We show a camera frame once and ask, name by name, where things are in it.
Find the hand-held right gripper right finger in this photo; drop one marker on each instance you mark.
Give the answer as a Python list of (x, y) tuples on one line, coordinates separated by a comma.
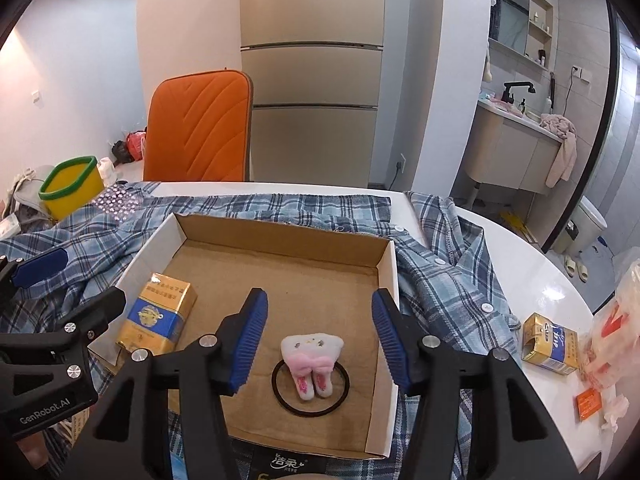
[(390, 345)]

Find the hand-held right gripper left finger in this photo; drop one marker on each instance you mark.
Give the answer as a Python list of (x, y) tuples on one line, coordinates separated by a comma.
[(247, 345)]

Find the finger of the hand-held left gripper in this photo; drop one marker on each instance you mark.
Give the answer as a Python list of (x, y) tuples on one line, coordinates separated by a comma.
[(95, 312), (40, 266)]

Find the yellow blue cigarette pack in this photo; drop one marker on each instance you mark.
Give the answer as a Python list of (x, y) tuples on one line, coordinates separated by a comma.
[(155, 315)]

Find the shallow cardboard box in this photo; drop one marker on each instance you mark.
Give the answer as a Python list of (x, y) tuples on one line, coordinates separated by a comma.
[(280, 280)]

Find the black tissue pack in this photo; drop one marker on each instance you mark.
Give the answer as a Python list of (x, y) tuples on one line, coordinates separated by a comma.
[(300, 465)]

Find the yellow bin with green rim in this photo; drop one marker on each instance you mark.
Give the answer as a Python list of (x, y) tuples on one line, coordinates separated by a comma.
[(70, 195)]

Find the blue plaid shirt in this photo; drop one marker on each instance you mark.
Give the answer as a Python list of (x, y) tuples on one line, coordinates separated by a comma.
[(440, 280)]

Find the rhinestone sticker sheet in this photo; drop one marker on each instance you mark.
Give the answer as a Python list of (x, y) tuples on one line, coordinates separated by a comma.
[(117, 200)]

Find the black plastic bag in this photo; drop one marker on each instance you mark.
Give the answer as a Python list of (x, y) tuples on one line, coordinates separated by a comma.
[(121, 152)]

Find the red plastic bag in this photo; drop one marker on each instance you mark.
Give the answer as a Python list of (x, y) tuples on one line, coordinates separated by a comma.
[(136, 146)]

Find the gold cigarette pack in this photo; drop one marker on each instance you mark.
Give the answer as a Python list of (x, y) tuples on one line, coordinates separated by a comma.
[(550, 345)]

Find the beige slipper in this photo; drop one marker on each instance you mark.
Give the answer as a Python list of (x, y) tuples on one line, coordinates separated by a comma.
[(582, 272), (570, 265)]

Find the small orange packet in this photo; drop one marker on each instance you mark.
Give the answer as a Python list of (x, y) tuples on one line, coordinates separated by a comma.
[(589, 404)]

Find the orange padded chair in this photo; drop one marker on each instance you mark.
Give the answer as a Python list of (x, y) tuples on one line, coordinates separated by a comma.
[(200, 125)]

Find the clear plastic bag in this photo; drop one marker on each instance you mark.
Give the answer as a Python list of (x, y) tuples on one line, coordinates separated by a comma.
[(615, 330)]

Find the white toilet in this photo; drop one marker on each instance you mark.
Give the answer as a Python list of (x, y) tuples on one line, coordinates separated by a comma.
[(582, 225)]

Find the bathroom vanity cabinet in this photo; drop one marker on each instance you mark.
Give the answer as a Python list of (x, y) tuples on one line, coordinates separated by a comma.
[(510, 150)]

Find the crumpled white tissue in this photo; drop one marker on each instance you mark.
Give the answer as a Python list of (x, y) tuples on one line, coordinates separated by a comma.
[(615, 410)]

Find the pink towel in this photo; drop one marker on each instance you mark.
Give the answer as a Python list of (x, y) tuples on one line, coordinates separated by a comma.
[(562, 145)]

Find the beige refrigerator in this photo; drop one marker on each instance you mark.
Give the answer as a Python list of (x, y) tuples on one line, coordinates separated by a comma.
[(310, 75)]

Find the black faucet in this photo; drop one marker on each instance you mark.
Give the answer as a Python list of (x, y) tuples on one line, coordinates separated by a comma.
[(510, 91)]

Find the mirror cabinet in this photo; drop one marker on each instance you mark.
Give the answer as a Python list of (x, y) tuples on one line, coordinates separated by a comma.
[(510, 20)]

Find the white wall outlet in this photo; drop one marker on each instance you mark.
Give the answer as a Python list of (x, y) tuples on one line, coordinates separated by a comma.
[(400, 163)]

